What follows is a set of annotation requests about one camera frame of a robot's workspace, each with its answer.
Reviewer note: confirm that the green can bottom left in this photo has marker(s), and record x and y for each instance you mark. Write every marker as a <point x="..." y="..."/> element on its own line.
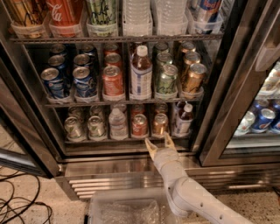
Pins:
<point x="74" y="129"/>

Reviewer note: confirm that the red bull can top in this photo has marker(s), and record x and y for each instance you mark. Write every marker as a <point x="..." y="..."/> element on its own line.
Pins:
<point x="206" y="13"/>

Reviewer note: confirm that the green can middle shelf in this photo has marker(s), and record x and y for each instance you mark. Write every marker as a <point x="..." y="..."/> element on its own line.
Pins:
<point x="166" y="85"/>

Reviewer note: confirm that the tea bottle shelf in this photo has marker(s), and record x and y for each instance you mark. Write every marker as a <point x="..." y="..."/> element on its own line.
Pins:
<point x="184" y="120"/>
<point x="141" y="74"/>

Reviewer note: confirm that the orange soda can behind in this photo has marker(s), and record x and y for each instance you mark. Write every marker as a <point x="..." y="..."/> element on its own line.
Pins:
<point x="160" y="107"/>

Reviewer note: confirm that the clear plastic bin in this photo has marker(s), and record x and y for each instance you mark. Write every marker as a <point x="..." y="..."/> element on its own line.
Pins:
<point x="133" y="206"/>

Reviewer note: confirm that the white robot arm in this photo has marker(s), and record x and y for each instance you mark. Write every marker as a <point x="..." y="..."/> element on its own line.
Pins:
<point x="184" y="194"/>

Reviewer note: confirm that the water bottle bottom shelf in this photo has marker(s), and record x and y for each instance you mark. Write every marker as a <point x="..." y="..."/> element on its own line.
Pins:
<point x="118" y="124"/>

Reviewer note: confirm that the tea bottle middle shelf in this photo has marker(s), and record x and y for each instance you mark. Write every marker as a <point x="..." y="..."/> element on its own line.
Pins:
<point x="141" y="74"/>

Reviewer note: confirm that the fridge glass door right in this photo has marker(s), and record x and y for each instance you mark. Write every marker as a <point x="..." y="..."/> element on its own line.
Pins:
<point x="248" y="50"/>

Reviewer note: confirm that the red can bottom shelf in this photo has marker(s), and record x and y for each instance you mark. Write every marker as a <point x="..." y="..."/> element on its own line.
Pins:
<point x="139" y="126"/>

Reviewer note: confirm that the red can bottom rear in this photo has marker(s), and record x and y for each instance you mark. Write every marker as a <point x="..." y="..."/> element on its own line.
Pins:
<point x="137" y="109"/>

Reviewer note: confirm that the red can middle shelf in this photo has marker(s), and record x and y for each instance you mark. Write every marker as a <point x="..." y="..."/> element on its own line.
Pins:
<point x="112" y="78"/>

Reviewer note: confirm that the blue pepsi can left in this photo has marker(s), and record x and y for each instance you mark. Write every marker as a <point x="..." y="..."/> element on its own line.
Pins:
<point x="54" y="83"/>

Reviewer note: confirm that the orange soda can front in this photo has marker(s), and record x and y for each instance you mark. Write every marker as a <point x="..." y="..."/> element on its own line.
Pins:
<point x="160" y="125"/>

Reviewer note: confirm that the green can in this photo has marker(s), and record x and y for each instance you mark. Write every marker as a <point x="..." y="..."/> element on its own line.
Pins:
<point x="96" y="128"/>
<point x="74" y="129"/>

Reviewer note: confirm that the red can shelf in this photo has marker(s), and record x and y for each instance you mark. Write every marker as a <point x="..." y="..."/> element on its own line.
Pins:
<point x="139" y="126"/>
<point x="112" y="78"/>

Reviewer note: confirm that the blue pepsi can right fridge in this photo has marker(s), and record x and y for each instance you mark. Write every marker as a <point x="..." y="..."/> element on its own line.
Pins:
<point x="264" y="119"/>

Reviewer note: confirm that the tea bottle bottom shelf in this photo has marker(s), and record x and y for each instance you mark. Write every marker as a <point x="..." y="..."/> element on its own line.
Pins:
<point x="184" y="120"/>

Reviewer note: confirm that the blue pepsi can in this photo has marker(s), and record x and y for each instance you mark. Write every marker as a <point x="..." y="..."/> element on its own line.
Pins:
<point x="84" y="82"/>
<point x="54" y="83"/>

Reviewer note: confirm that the orange soda can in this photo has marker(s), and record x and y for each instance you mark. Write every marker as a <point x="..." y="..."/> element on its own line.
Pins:
<point x="160" y="107"/>
<point x="160" y="125"/>

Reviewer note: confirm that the gold can middle shelf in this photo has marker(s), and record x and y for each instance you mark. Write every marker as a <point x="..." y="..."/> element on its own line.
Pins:
<point x="194" y="78"/>

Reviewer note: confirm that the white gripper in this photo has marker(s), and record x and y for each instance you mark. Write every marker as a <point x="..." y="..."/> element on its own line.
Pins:
<point x="166" y="159"/>

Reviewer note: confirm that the coca cola bottle top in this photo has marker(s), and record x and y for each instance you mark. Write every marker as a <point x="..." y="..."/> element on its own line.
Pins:
<point x="66" y="18"/>

